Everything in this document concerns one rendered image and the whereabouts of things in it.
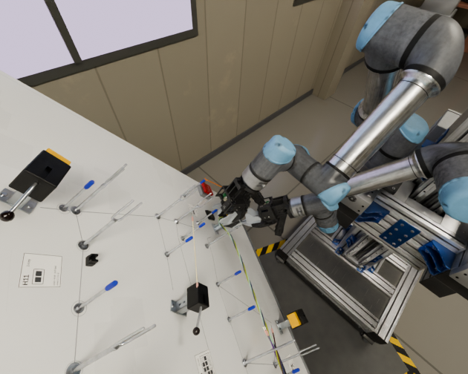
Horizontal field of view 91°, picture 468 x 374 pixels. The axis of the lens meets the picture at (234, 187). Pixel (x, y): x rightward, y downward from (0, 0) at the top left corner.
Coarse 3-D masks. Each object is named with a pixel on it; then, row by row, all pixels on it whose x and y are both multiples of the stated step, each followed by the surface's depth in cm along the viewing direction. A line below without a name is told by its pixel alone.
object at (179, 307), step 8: (192, 288) 48; (200, 288) 47; (192, 296) 46; (200, 296) 46; (208, 296) 48; (176, 304) 49; (184, 304) 47; (192, 304) 45; (200, 304) 45; (208, 304) 46; (176, 312) 48; (184, 312) 49; (200, 312) 45
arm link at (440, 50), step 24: (432, 24) 49; (456, 24) 48; (432, 48) 49; (456, 48) 48; (408, 72) 52; (432, 72) 49; (408, 96) 52; (432, 96) 53; (384, 120) 53; (360, 144) 55; (312, 168) 61; (336, 168) 58; (336, 192) 57
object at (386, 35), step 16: (384, 16) 54; (400, 16) 52; (416, 16) 51; (432, 16) 50; (368, 32) 57; (384, 32) 54; (400, 32) 52; (416, 32) 50; (368, 48) 59; (384, 48) 56; (400, 48) 53; (368, 64) 64; (384, 64) 60; (400, 64) 56; (368, 80) 72; (384, 80) 68; (368, 96) 78; (384, 96) 75; (352, 112) 96; (368, 112) 86
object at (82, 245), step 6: (126, 204) 36; (138, 204) 37; (120, 210) 36; (132, 210) 37; (114, 216) 37; (126, 216) 38; (114, 222) 37; (102, 228) 38; (96, 234) 38; (90, 240) 39; (78, 246) 39; (84, 246) 39
